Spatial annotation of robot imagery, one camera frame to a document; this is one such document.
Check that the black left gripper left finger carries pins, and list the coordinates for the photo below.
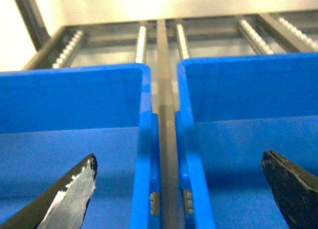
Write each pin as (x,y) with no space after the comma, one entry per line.
(64,204)

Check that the steel flow rack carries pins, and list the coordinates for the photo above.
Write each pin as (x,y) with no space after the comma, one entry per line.
(43,17)

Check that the blue plastic crate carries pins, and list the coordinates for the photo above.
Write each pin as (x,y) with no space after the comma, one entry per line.
(232,109)

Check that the blue crate left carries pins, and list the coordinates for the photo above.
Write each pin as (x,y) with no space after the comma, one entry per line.
(51,119)

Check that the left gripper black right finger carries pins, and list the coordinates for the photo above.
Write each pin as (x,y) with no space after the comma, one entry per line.
(294,189)

